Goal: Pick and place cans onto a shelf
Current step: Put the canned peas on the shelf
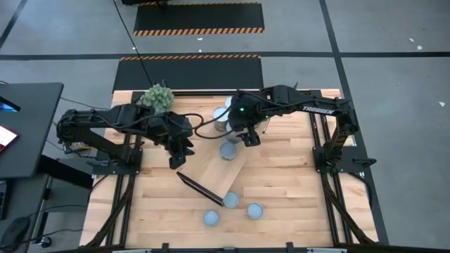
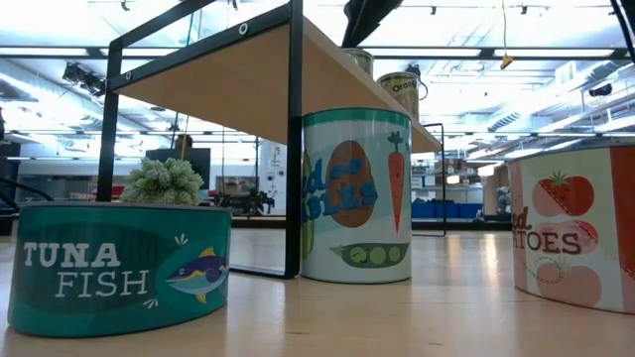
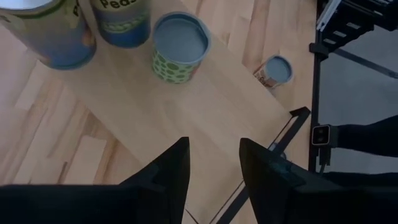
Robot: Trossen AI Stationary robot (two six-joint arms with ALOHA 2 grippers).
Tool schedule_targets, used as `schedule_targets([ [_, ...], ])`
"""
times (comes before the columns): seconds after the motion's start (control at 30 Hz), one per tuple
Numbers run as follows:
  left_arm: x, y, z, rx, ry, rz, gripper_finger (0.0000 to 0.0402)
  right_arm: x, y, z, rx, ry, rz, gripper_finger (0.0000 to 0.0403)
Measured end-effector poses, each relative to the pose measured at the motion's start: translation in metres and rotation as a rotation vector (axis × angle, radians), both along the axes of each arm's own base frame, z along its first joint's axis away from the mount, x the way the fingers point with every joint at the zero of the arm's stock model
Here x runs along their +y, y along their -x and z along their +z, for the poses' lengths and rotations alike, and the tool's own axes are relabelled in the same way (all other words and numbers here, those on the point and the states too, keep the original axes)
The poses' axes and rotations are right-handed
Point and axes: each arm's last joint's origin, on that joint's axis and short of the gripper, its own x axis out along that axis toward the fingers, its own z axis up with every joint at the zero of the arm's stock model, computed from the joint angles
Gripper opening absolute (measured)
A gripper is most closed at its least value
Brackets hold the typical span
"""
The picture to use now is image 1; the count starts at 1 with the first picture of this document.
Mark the artificial green potted plant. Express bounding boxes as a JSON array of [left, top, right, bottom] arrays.
[[140, 82, 176, 114]]

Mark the black hazard-striped floor mat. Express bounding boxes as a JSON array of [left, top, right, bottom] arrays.
[[132, 1, 266, 37], [111, 54, 265, 93]]

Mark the black aluminium table frame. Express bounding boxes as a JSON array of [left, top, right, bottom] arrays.
[[79, 88, 391, 253]]

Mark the grey floor cable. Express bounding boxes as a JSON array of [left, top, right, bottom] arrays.
[[58, 96, 112, 111]]

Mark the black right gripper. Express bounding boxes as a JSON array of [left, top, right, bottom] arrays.
[[227, 91, 272, 148]]

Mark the green peas can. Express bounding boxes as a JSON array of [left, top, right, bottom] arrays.
[[219, 141, 237, 162]]

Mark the black two-tier desk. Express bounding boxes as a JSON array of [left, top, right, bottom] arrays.
[[0, 82, 94, 253]]

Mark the pink tomatoes can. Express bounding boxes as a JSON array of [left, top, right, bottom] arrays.
[[246, 202, 264, 221]]

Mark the white mixed vegetables can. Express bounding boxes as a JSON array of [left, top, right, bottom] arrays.
[[222, 190, 240, 209]]

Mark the cream green-banded can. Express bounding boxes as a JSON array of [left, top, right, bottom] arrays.
[[224, 122, 247, 144]]

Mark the smartphone with lit screen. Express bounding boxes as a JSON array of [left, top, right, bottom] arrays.
[[0, 125, 19, 153]]

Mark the wooden ramp board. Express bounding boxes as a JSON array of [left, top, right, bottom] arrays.
[[175, 101, 271, 207]]

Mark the dark computer keyboard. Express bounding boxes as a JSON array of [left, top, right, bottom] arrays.
[[0, 180, 8, 221]]

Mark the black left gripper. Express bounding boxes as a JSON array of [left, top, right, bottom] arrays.
[[154, 111, 196, 170]]

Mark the black floor cable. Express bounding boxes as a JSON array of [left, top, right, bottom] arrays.
[[112, 0, 155, 88]]

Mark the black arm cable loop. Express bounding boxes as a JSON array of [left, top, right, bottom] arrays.
[[168, 105, 233, 141]]

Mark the teal tuna fish can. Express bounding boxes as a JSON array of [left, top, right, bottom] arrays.
[[202, 209, 221, 227]]

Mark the black computer mouse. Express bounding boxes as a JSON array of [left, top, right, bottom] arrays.
[[0, 216, 32, 249]]

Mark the dark tablet device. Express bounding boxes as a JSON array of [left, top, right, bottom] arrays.
[[0, 95, 21, 113]]

